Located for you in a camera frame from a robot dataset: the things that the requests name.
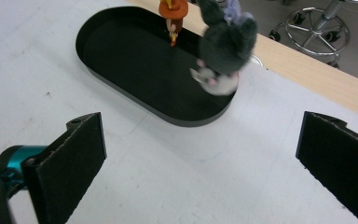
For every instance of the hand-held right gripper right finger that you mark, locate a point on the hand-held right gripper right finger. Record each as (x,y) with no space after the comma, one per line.
(338,161)

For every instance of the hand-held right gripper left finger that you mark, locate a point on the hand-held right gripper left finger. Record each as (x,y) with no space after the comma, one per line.
(65,168)

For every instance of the black oval tray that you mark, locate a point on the black oval tray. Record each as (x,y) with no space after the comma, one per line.
(136,65)

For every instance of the grey and white plush toy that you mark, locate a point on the grey and white plush toy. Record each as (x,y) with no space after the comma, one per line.
(227,46)

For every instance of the chrome stool base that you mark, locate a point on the chrome stool base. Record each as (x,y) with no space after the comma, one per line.
(318,29)

